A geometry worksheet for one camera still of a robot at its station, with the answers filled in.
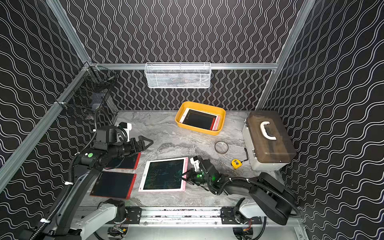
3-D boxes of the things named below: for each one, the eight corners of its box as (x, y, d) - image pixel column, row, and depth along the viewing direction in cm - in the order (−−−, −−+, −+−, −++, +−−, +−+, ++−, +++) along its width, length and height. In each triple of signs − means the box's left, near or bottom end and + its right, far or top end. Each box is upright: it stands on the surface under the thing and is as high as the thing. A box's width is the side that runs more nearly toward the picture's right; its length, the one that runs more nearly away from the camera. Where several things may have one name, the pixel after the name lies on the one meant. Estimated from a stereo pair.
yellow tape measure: (232, 169, 92) (232, 167, 91) (230, 160, 96) (231, 159, 94) (242, 169, 92) (243, 167, 91) (240, 160, 96) (241, 159, 94)
